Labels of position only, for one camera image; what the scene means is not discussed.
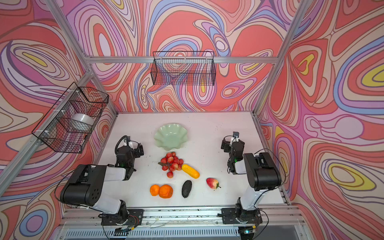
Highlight yellow fake corn cob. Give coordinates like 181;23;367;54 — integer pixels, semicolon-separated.
182;164;200;179

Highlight green wavy fruit bowl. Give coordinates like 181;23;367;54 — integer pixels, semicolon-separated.
154;123;188;151

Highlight red fake strawberry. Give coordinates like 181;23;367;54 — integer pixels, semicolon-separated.
206;178;221;190

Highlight white tape roll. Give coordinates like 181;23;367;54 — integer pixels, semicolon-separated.
71;113;95;132

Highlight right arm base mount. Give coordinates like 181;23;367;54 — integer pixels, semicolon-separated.
218;208;263;226

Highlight small fake orange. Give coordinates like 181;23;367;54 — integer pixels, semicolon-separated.
150;185;160;196

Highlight large fake orange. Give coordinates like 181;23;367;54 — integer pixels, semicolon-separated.
159;185;174;199

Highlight aluminium front rail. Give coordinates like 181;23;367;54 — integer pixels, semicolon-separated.
59;205;307;228

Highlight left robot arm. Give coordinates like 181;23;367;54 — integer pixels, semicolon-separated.
59;136;144;226

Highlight red fake grape bunch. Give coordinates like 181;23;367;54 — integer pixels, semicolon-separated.
158;152;184;179

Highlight black wire basket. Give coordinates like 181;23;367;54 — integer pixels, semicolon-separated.
151;51;216;86
32;83;109;154

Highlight dark green fake avocado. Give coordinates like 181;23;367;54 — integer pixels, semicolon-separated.
181;180;193;198

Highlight black wire basket back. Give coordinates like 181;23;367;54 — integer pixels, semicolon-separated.
151;51;216;86

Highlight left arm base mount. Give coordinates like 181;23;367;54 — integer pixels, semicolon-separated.
98;209;144;232

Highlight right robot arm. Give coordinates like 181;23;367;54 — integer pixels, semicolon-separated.
218;132;282;225

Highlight black wire basket left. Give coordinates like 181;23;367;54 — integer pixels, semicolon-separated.
32;83;109;154

